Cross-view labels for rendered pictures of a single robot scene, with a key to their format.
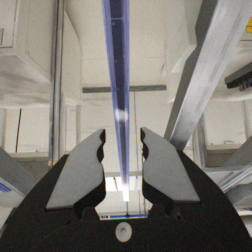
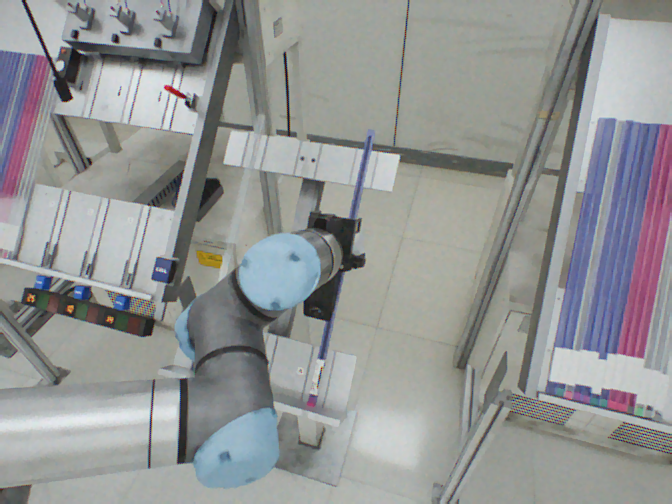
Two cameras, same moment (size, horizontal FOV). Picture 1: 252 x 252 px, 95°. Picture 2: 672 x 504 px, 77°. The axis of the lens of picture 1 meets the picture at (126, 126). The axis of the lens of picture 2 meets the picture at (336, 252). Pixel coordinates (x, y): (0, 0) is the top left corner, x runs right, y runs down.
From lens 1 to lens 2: 67 cm
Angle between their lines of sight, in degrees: 39
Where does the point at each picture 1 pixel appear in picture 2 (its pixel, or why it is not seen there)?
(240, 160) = (215, 110)
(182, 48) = not seen: hidden behind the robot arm
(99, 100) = (500, 139)
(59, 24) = (472, 320)
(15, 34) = (503, 321)
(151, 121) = (354, 51)
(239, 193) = (200, 37)
